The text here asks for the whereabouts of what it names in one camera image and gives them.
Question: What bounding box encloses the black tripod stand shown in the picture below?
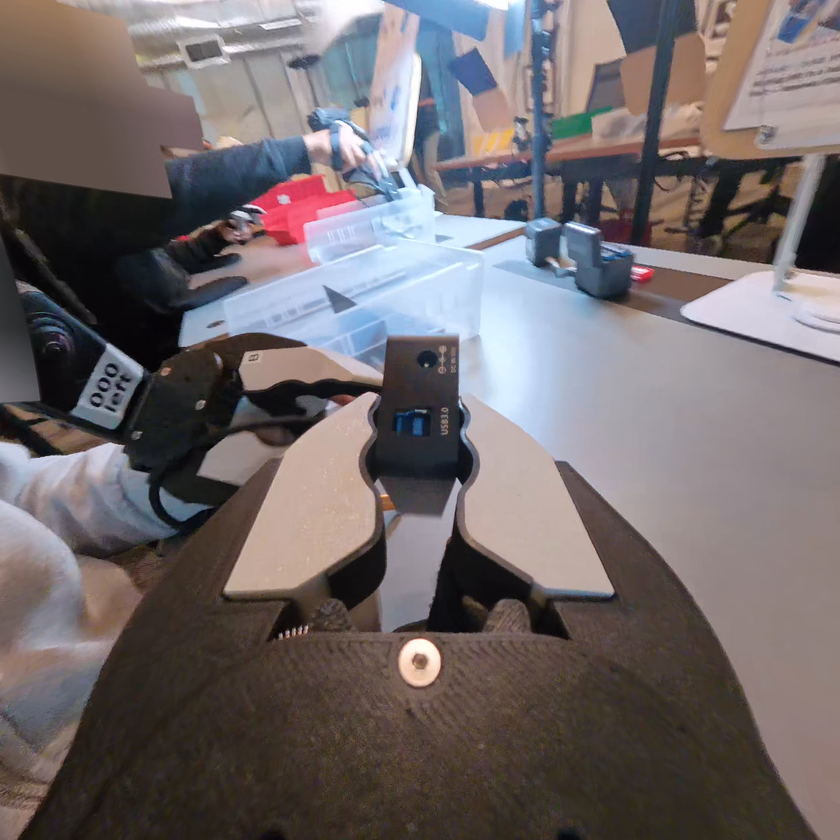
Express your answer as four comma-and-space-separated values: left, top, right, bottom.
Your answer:
524, 0, 560, 222

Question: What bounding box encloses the white stand base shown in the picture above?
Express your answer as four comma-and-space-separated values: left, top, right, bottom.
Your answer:
681, 154, 840, 366

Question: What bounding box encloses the person's left forearm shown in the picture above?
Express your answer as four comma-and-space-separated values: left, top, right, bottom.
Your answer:
0, 438, 201, 560

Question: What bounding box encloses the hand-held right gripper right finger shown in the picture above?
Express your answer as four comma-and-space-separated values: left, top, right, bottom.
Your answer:
451, 394, 616, 606

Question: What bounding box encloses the red plastic bin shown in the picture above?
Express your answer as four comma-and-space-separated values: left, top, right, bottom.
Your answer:
249, 173, 329, 217
264, 190, 357, 248

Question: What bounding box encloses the person's white jacket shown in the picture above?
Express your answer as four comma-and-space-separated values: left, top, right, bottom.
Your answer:
0, 499, 148, 834

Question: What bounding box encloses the clear plastic bin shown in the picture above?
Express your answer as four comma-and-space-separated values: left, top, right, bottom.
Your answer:
223, 239, 484, 370
302, 184, 438, 265

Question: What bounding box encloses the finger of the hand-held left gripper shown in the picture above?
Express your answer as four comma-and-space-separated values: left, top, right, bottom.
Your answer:
238, 346, 385, 417
196, 420, 311, 488

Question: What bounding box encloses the wooden table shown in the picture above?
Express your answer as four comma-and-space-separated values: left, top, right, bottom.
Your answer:
433, 133, 707, 219

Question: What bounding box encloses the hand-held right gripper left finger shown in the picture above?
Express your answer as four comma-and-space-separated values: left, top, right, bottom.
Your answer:
224, 392, 386, 609

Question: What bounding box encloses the green box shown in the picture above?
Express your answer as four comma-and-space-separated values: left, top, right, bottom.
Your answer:
550, 110, 616, 140

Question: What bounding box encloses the white poster board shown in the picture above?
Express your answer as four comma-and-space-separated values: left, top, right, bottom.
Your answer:
698, 0, 840, 160

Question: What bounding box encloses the black usb hub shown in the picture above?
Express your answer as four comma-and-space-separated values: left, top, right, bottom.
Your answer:
373, 334, 461, 517

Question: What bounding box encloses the black usb cable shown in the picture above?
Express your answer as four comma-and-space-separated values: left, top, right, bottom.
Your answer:
147, 412, 312, 534

